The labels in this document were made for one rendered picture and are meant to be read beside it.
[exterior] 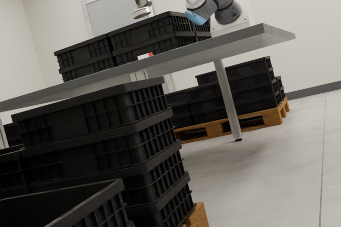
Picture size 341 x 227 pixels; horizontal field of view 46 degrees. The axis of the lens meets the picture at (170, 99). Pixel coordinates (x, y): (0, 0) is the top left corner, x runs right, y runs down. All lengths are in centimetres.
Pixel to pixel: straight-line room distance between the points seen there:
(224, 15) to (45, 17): 474
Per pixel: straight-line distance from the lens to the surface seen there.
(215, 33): 223
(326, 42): 522
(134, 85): 111
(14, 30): 659
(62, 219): 79
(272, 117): 355
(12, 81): 623
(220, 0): 213
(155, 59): 171
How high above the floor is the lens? 56
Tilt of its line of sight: 2 degrees down
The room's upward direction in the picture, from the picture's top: 15 degrees counter-clockwise
